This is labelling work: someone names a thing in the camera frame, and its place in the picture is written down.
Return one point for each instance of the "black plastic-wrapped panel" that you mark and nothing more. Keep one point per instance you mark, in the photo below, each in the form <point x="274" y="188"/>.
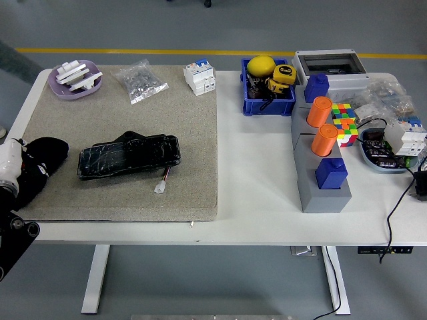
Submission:
<point x="133" y="156"/>

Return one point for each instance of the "clear bag of nuts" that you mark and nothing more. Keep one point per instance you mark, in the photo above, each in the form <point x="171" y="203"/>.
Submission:
<point x="140" y="83"/>

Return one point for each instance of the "blue block with knob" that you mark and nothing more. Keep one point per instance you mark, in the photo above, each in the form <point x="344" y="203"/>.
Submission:
<point x="315" y="88"/>
<point x="330" y="175"/>

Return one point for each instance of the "purple tray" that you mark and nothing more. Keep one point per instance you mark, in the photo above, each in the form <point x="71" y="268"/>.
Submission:
<point x="76" y="96"/>

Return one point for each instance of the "yellow rounded object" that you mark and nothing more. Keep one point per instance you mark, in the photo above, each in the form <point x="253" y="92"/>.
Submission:
<point x="260" y="66"/>

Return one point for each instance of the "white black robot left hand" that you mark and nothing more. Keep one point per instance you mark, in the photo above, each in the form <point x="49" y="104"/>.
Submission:
<point x="10" y="160"/>

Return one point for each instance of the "black power plug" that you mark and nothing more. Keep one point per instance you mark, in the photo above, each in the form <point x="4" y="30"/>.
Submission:
<point x="421" y="186"/>

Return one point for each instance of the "grey peg holder block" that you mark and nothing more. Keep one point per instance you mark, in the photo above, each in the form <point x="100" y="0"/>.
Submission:
<point x="323" y="201"/>

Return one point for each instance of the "grey box under table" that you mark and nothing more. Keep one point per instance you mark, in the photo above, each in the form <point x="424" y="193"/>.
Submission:
<point x="303" y="250"/>

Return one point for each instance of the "person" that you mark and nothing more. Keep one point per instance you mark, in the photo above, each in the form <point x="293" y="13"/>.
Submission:
<point x="16" y="63"/>

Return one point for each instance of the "grey-brown mat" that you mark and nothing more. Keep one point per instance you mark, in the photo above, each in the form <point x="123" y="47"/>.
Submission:
<point x="133" y="113"/>

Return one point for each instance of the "small yellow black tape measure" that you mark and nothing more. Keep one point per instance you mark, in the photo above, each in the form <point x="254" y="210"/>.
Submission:
<point x="277" y="86"/>

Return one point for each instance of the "orange cylinder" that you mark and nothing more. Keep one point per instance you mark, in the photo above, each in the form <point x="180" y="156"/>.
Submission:
<point x="323" y="141"/>
<point x="318" y="113"/>

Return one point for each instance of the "large yellow black tape measure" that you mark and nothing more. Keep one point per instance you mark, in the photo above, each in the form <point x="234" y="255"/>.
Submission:
<point x="285" y="73"/>

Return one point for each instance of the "white circuit breaker stack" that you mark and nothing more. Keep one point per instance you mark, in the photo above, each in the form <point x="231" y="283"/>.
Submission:
<point x="407" y="136"/>

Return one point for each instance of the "colourful puzzle cube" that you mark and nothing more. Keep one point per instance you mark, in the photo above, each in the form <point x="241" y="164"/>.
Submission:
<point x="343" y="111"/>
<point x="348" y="133"/>

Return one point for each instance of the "black rag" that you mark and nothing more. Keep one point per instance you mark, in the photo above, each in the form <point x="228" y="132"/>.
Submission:
<point x="50" y="150"/>

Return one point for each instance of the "clear bags of parts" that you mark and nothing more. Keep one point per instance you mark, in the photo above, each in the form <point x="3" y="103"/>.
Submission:
<point x="383" y="96"/>

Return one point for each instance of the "grey electrical enclosure box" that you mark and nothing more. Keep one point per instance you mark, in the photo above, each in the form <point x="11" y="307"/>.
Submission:
<point x="347" y="83"/>

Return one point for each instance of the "white circuit breaker blue levers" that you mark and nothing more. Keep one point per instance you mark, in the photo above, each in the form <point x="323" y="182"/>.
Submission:
<point x="200" y="80"/>

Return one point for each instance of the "white table leg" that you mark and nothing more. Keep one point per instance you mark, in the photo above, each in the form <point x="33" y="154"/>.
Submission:
<point x="95" y="283"/>
<point x="343" y="305"/>

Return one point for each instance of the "black table control panel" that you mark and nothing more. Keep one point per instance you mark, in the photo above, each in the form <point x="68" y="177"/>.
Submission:
<point x="367" y="250"/>

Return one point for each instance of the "white plastic bracket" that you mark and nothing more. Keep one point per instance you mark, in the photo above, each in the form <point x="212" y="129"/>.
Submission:
<point x="85" y="83"/>
<point x="71" y="71"/>

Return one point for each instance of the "blue-grey tray of electronics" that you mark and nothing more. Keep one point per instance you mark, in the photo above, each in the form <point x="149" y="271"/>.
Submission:
<point x="377" y="156"/>

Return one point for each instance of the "black chair caster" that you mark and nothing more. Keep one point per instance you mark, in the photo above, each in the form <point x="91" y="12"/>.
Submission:
<point x="207" y="3"/>

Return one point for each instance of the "blue plastic bin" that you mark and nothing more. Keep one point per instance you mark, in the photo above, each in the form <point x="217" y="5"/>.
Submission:
<point x="267" y="106"/>

